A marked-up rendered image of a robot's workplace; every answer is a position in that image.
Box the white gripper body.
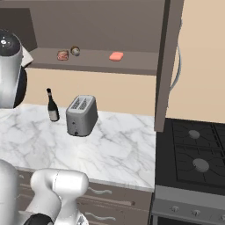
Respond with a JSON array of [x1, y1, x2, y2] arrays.
[[21, 47, 35, 69]]

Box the red patterned bar soap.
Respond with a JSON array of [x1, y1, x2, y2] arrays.
[[56, 49, 70, 62]]

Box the pink bar soap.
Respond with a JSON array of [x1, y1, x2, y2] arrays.
[[108, 51, 125, 62]]

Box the brown cabinet door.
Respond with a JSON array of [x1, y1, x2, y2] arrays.
[[153, 0, 185, 134]]

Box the round beige and green ball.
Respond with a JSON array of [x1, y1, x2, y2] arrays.
[[69, 45, 82, 57]]

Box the dark wine bottle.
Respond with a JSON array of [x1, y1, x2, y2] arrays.
[[46, 87, 61, 123]]

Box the grey toaster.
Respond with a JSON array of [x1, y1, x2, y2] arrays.
[[65, 94, 99, 138]]

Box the brown drawer front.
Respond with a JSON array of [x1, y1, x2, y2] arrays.
[[17, 170, 154, 211], [17, 198, 151, 225]]

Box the black gas hob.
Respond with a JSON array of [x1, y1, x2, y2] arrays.
[[149, 117, 225, 225]]

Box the brown open wall cabinet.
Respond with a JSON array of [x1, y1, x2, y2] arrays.
[[0, 0, 167, 76]]

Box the curved silver door handle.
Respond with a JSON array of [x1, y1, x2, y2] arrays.
[[169, 18, 183, 93]]

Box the silver drawer handle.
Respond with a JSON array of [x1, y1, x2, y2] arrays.
[[83, 211, 117, 222], [87, 186, 113, 196]]

